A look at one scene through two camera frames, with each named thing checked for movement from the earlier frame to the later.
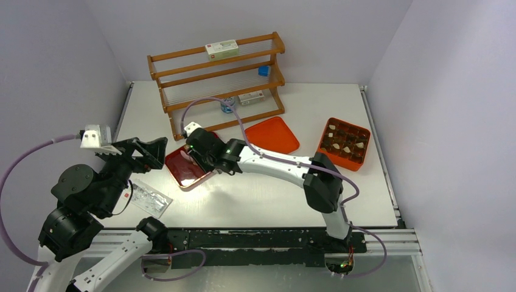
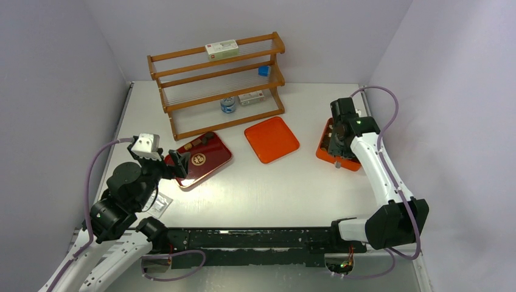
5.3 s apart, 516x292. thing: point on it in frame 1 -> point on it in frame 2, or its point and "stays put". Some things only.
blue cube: [263, 70] stays put
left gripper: [153, 153] -> [181, 160]
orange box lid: [272, 134] stays put
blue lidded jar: [230, 100] stays put
